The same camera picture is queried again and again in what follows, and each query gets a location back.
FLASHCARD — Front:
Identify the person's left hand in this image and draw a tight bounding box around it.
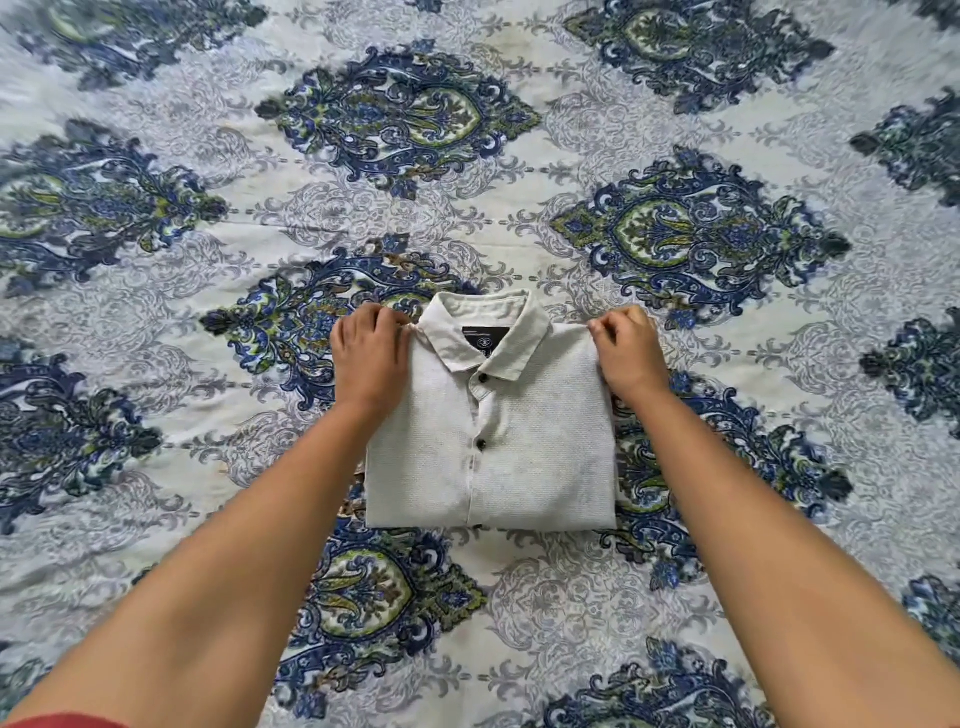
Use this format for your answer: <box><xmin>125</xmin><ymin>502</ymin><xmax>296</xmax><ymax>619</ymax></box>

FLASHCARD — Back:
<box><xmin>329</xmin><ymin>302</ymin><xmax>416</xmax><ymax>423</ymax></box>

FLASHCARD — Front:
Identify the person's left forearm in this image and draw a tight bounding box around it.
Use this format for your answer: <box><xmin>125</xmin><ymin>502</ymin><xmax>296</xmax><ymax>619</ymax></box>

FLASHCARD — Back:
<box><xmin>0</xmin><ymin>397</ymin><xmax>391</xmax><ymax>728</ymax></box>

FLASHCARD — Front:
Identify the bed with blue patterned sheet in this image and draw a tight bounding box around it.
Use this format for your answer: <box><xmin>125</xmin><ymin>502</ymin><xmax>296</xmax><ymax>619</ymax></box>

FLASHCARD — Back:
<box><xmin>0</xmin><ymin>0</ymin><xmax>960</xmax><ymax>728</ymax></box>

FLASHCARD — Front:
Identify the person's right forearm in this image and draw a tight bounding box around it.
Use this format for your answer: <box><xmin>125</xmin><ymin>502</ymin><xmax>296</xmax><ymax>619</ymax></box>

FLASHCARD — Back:
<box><xmin>626</xmin><ymin>386</ymin><xmax>960</xmax><ymax>728</ymax></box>

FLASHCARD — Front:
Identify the person's right hand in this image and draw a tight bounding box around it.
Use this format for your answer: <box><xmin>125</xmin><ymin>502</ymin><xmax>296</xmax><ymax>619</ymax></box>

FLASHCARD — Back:
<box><xmin>586</xmin><ymin>303</ymin><xmax>673</xmax><ymax>412</ymax></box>

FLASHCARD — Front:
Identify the white long-sleeved shirt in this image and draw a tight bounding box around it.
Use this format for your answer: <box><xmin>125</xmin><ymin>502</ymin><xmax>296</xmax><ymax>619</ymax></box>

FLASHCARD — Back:
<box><xmin>363</xmin><ymin>288</ymin><xmax>621</xmax><ymax>534</ymax></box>

